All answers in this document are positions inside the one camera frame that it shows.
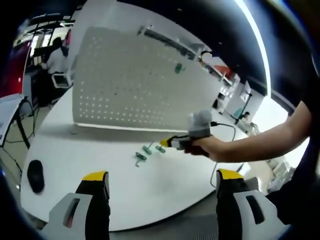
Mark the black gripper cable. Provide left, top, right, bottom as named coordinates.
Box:
left=210, top=121, right=237, bottom=187

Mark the red partition panel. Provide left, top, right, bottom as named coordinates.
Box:
left=4, top=42, right=28, bottom=96

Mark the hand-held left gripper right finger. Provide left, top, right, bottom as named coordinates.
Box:
left=216, top=168, right=291, bottom=240

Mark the white side desk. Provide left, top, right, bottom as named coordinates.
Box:
left=0, top=94, right=28, bottom=148

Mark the black floor cable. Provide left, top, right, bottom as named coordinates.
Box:
left=4, top=97, right=41, bottom=161

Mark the person's right hand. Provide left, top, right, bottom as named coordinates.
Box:
left=183, top=134, right=222, bottom=162

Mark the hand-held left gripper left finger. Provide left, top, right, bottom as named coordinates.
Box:
left=41, top=170, right=111, bottom=240

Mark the black computer mouse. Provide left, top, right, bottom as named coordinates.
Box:
left=26, top=159, right=46, bottom=193

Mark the grey shelf rack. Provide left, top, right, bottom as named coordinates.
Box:
left=137, top=24, right=203, bottom=61

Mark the person's dark clothing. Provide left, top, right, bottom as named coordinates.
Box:
left=264, top=99, right=320, bottom=226

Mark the white office chair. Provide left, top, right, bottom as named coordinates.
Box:
left=51, top=72, right=73, bottom=88

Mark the white perforated mounting plate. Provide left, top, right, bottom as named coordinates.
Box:
left=71, top=26, right=221, bottom=132

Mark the black tripod stand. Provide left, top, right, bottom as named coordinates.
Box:
left=239, top=92, right=253, bottom=118

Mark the ceiling light strip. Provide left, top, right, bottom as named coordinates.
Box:
left=234, top=0, right=272, bottom=98

